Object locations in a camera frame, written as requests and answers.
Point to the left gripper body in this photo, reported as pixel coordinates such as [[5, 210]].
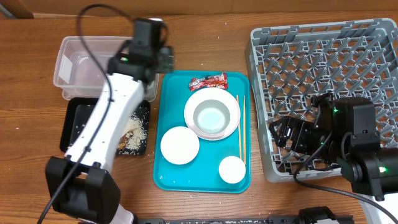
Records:
[[165, 58]]

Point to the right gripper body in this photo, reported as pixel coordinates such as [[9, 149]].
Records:
[[306, 138]]

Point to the white paper cup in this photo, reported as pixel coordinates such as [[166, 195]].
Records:
[[232, 169]]

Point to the red snack wrapper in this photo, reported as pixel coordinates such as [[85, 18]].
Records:
[[214, 81]]

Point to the grey bowl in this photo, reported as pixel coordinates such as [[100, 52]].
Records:
[[211, 117]]

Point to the white rice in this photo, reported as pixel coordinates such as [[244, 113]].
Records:
[[139, 123]]

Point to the brown food scraps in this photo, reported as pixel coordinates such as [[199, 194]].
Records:
[[124, 140]]

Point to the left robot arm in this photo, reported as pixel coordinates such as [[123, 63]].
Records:
[[80, 184]]

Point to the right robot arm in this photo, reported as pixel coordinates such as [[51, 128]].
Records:
[[345, 135]]

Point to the grey dishwasher rack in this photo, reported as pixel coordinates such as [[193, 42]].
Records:
[[287, 65]]

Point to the left wooden chopstick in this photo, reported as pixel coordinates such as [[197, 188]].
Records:
[[239, 130]]

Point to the large white plate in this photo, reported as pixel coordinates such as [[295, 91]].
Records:
[[212, 94]]

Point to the teal serving tray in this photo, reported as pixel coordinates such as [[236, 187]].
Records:
[[201, 174]]

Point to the black plastic tray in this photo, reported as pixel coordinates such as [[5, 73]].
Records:
[[77, 115]]

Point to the clear plastic bin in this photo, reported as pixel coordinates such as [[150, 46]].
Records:
[[76, 73]]

